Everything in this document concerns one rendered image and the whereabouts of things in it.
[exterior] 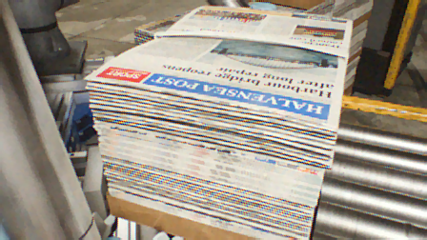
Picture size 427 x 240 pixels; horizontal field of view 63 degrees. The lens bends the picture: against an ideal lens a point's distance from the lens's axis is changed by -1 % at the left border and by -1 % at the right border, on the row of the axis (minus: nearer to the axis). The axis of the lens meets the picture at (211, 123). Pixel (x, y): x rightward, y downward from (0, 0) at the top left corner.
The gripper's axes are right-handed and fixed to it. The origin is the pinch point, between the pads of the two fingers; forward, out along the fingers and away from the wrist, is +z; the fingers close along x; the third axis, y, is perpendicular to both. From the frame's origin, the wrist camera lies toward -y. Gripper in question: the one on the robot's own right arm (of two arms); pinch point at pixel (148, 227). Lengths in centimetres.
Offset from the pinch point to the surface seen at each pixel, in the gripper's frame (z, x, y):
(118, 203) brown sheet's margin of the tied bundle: -1.0, 3.4, 4.8
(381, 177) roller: 24.8, -32.6, -2.1
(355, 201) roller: 17.8, -28.5, -2.5
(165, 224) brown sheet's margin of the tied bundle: -1.0, -3.9, 3.1
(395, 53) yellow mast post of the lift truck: 216, -51, -48
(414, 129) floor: 183, -68, -83
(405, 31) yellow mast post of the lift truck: 215, -54, -33
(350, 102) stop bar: 46, -26, 1
